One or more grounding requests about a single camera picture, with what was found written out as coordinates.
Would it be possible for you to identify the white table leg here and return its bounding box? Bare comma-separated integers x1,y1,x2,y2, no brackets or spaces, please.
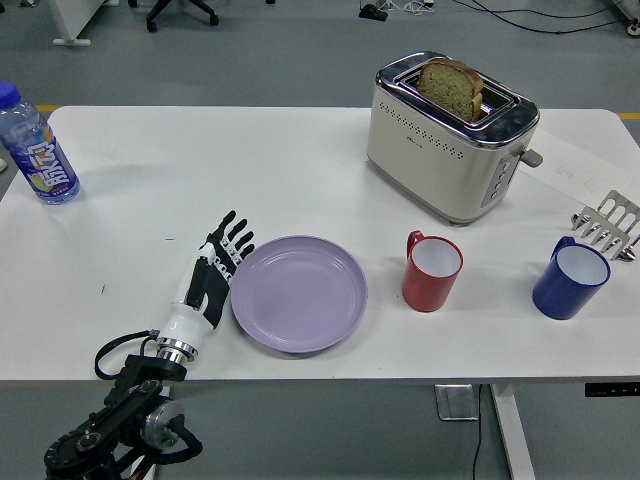
488,383,537,480

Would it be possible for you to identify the black office chair base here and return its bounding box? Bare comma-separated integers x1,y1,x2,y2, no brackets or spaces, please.
144,0,221,34

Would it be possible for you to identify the blue mug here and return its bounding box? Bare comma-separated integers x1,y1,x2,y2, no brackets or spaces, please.
532,236,612,321

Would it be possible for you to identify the black floor cable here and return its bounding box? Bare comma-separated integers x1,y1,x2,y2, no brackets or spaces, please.
469,0,626,37

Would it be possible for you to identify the large brown bread slice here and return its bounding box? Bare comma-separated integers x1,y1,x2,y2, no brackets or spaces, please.
416,57,486,121

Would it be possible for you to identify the black power adapter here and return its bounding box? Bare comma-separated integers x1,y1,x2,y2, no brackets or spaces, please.
357,3,390,22

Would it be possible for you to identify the metal toast rack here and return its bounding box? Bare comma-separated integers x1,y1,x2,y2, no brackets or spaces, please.
571,189,640,264

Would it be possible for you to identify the lilac round plate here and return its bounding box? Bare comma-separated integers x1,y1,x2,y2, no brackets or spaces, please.
229,235,370,356

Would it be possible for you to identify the white desk foot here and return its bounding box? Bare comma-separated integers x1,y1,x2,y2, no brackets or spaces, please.
52,0,109,47

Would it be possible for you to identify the white floor cable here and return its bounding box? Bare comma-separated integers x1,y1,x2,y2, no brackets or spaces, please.
389,0,436,16

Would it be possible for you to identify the red mug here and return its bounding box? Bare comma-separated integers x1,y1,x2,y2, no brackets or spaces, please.
401,229,465,314

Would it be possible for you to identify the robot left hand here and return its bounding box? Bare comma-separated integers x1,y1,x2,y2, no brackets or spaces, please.
157,210,257,352

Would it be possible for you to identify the plastic bottle blue label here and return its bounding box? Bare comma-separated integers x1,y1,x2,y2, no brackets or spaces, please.
0,82,82,206

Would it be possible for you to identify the silver box under table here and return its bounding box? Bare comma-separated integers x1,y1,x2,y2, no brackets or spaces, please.
433,383,480,422

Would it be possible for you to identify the cream and chrome toaster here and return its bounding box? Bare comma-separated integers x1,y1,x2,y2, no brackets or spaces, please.
366,49,545,225

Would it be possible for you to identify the white paper sheet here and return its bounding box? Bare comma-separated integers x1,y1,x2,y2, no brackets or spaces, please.
517,124,636,207

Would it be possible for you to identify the black cable under table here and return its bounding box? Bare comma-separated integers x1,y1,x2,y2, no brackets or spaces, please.
469,384,485,480

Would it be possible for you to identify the black table control panel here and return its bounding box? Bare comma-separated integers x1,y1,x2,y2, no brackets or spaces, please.
584,382,640,400

